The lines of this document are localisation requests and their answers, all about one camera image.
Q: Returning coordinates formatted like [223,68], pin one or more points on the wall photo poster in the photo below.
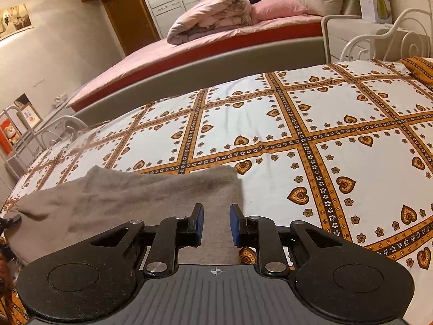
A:
[15,20]

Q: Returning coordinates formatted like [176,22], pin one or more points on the white nightstand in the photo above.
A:
[351,35]

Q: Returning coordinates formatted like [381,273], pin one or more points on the wooden door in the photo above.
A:
[130,23]

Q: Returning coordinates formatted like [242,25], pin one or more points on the folded pink quilt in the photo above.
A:
[209,17]

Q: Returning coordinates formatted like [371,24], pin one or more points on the grey pants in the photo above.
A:
[118,196]

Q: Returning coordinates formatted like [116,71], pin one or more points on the pink pillow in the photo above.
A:
[277,8]

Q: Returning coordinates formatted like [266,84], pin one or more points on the white metal bed frame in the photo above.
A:
[407,34]

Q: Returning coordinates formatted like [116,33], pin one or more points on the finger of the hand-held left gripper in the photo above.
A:
[5,250]
[9,222]

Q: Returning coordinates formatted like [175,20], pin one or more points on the heart patterned bed sheet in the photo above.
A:
[338,118]

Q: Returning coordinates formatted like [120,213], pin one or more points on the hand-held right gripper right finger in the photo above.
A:
[235,225]

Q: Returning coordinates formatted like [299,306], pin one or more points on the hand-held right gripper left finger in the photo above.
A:
[199,225]

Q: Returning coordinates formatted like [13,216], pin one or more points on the bed with pink sheet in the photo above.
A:
[216,45]

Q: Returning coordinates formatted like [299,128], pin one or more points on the orange patterned pillow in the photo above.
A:
[419,69]

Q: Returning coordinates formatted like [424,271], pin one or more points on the orange bear picture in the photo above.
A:
[9,133]

